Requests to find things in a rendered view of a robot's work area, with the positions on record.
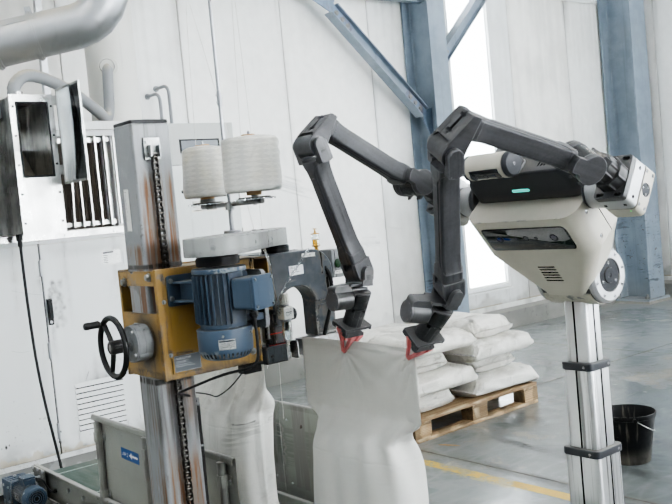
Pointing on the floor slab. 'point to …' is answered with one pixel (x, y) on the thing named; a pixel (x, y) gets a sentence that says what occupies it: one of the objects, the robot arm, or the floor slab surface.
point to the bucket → (634, 432)
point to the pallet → (475, 410)
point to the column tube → (161, 436)
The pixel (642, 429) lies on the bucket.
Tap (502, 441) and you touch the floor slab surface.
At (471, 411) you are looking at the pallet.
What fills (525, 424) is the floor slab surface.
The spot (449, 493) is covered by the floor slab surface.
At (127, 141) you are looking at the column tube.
